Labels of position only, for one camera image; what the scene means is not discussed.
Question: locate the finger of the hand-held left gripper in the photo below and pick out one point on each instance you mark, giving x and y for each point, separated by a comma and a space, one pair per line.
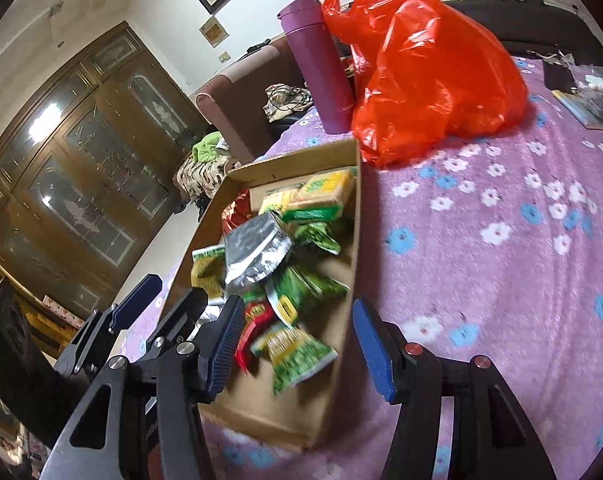
136, 297
184, 315

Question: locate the yellow-green snack packet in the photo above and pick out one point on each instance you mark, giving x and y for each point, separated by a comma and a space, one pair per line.
206, 270

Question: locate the cardboard box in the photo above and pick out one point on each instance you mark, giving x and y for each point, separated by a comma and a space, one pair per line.
261, 410

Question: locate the small wall plaque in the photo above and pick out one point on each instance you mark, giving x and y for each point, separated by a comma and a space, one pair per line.
214, 30

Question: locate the green pea packet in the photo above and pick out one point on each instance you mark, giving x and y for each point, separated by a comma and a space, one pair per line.
301, 355

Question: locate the small black box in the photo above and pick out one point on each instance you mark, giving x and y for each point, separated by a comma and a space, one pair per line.
559, 77

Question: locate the leaf-print blanket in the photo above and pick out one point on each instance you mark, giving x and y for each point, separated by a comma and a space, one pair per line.
196, 175

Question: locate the flat printed booklet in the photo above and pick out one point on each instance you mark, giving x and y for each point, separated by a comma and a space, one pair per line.
574, 110

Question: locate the small green snack packet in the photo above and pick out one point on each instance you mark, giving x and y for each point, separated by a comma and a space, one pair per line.
319, 240

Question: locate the brown armchair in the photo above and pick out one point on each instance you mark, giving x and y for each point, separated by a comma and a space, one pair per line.
231, 105

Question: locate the green cloth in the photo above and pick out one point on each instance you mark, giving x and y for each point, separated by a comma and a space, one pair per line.
206, 145

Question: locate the silver foil packet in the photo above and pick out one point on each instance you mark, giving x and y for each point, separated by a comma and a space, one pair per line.
254, 255

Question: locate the yellow biscuit packet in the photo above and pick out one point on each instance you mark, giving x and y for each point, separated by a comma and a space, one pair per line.
276, 200
321, 195

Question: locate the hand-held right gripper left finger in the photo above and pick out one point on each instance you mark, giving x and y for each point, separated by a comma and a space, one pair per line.
226, 350

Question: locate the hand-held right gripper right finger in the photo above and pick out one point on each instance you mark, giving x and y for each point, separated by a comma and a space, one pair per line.
371, 355

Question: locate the clear plastic bag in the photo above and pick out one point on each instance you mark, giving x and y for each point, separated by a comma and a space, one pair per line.
601, 105

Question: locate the purple floral tablecloth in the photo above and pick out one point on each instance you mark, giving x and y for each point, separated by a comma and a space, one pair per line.
481, 310

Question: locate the white tissue wad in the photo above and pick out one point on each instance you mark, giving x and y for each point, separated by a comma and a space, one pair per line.
599, 82

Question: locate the red candy with black label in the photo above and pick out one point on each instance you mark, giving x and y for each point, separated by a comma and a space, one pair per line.
256, 315

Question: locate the wooden glass-door cabinet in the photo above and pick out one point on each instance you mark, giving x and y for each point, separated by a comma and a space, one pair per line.
81, 160

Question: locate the dark red candy packet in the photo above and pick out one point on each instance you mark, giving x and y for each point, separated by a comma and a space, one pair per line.
234, 210

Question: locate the purple thermos bottle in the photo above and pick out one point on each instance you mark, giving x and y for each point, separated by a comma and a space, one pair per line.
316, 70

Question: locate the green packet with yellow label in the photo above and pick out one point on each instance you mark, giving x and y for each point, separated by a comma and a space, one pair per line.
291, 290

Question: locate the orange plastic bag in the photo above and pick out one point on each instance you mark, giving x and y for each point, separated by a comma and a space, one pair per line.
431, 75

